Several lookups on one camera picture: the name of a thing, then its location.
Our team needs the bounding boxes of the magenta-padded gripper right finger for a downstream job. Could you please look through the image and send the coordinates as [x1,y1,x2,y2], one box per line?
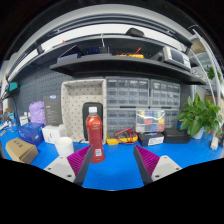
[133,144,183,186]

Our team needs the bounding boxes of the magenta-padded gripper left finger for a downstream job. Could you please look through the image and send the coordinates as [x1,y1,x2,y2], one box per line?
[43,144,95,187]

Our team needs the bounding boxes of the red drink bottle white cap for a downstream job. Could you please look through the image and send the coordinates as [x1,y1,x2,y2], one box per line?
[85,106,106,164]

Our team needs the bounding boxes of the white cup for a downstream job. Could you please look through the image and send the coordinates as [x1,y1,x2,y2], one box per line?
[54,136,75,158]

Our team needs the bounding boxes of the small black labelled box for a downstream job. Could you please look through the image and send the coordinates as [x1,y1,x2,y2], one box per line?
[137,131,165,148]

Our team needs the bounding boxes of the black flat case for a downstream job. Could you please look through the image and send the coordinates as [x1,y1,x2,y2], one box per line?
[163,128,193,145]

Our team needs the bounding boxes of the white box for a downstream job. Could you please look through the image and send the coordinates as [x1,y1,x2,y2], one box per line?
[41,123,68,145]

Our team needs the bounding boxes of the flat round red coaster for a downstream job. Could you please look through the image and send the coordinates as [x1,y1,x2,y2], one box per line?
[89,157,107,165]

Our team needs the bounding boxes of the brown cardboard box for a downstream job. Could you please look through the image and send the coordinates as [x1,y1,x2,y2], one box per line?
[4,137,39,165]

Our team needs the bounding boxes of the blue box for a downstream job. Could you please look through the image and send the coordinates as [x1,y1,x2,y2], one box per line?
[17,122,45,147]

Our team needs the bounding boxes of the clear compartment box coloured parts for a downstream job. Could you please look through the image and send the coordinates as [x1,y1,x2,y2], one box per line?
[135,109,166,134]

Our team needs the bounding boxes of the grey drawer cabinet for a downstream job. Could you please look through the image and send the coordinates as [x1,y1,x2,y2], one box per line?
[105,76,150,108]
[149,79,181,108]
[105,107,138,139]
[164,108,181,129]

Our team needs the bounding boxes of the yellow multimeter with red leads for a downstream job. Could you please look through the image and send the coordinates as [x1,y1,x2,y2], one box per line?
[106,128,139,146]

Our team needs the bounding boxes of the white power adapter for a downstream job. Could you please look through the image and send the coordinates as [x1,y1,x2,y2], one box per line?
[209,135,220,152]

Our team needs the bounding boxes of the dark grey flat box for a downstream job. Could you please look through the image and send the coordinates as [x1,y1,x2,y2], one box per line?
[43,94,64,127]

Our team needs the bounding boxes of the beige dotted fabric bin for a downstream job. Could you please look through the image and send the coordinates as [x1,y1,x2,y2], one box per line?
[60,78,108,145]

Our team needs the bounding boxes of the purple bag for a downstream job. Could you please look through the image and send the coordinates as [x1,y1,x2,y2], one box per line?
[28,100,47,127]

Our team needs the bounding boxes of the green potted plant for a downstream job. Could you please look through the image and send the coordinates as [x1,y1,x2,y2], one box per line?
[177,92,223,140]

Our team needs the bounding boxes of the black rectangular speaker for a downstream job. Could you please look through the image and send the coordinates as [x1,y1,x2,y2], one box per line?
[82,101,104,142]

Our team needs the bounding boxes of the white shelf unit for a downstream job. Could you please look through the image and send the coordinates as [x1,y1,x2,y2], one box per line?
[189,28,224,101]

